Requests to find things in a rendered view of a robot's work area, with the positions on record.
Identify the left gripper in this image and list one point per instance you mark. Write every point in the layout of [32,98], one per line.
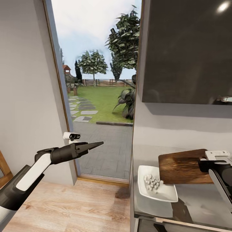
[76,150]

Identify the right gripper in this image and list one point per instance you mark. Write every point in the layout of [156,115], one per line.
[204,164]

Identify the cabinet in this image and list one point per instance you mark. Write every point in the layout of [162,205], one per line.
[186,52]

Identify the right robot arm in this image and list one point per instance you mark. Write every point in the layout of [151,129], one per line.
[220,172]

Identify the bowl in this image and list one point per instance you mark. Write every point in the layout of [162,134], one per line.
[164,192]

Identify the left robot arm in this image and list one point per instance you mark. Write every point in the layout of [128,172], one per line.
[14,193]

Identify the cutting board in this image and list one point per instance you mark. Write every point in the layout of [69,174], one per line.
[183,168]

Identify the fixed window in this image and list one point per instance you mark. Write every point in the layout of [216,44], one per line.
[95,46]

